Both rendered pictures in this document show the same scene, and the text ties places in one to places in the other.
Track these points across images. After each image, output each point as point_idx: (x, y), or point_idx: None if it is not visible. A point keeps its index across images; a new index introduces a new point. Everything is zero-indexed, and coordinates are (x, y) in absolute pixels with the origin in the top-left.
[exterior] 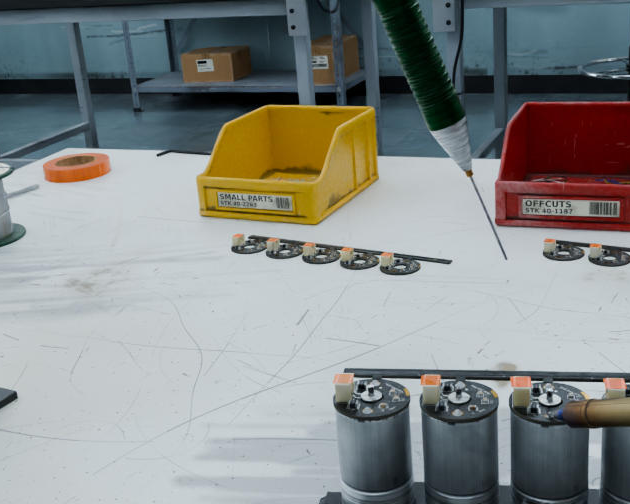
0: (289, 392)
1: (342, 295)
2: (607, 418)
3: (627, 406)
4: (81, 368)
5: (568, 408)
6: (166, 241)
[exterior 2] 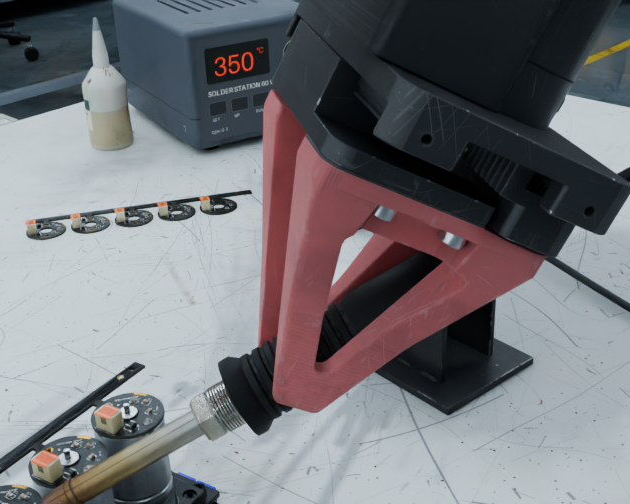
0: None
1: None
2: (101, 487)
3: (118, 466)
4: None
5: (51, 503)
6: None
